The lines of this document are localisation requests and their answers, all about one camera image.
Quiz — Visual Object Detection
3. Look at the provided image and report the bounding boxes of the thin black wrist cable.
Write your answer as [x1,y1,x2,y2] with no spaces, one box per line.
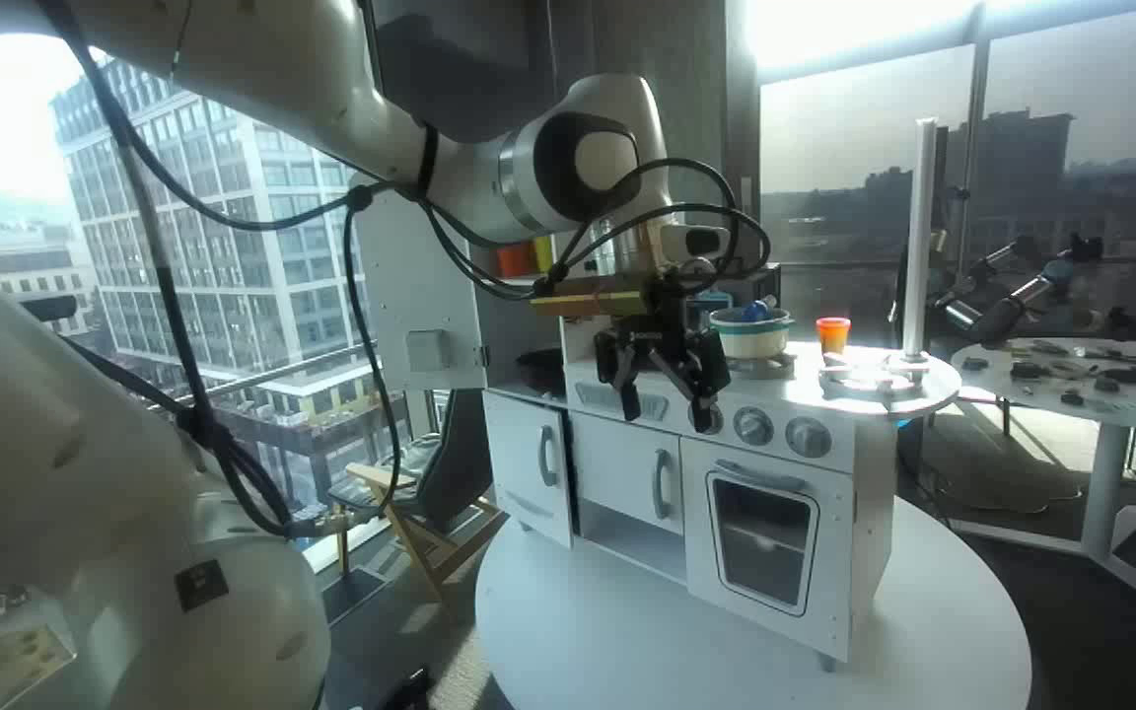
[340,152,776,523]

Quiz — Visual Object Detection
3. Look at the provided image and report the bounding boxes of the white door with slot handle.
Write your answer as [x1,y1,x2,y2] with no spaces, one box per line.
[480,387,585,553]

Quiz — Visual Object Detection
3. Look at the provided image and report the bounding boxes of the white vertical post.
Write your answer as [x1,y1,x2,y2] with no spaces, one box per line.
[898,113,955,366]

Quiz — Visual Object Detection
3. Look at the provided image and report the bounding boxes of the wooden folding stool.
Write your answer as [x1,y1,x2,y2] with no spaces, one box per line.
[340,458,509,612]

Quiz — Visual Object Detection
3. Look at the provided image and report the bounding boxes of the grey round stove knob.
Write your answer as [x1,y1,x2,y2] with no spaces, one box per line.
[730,402,776,448]
[785,412,838,460]
[691,397,730,440]

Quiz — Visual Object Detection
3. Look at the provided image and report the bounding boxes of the small orange toy cup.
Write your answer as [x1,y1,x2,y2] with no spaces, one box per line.
[812,310,856,358]

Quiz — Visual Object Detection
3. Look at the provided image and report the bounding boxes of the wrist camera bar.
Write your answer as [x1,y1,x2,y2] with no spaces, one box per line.
[524,280,656,318]

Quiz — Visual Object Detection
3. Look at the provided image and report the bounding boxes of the white toy kitchen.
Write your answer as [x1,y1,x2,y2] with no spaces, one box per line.
[468,231,898,666]

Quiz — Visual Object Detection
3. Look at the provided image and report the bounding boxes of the white pot with blue lid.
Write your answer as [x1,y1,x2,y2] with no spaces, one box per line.
[708,297,797,366]

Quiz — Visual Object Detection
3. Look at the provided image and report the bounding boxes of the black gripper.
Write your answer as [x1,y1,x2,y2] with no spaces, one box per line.
[592,272,738,439]

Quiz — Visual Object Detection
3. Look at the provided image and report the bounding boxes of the black frying pan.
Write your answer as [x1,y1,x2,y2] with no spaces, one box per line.
[514,347,574,397]

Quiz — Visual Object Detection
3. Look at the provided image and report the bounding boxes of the orange plastic cup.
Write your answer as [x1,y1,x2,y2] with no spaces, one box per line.
[492,240,542,285]

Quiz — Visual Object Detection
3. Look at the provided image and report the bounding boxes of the small white cabinet door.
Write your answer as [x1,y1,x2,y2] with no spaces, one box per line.
[570,411,695,536]

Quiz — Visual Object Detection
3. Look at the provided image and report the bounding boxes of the white side table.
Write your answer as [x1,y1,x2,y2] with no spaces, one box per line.
[950,331,1136,565]

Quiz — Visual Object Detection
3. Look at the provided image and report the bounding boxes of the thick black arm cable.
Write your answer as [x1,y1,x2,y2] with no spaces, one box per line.
[35,0,394,543]

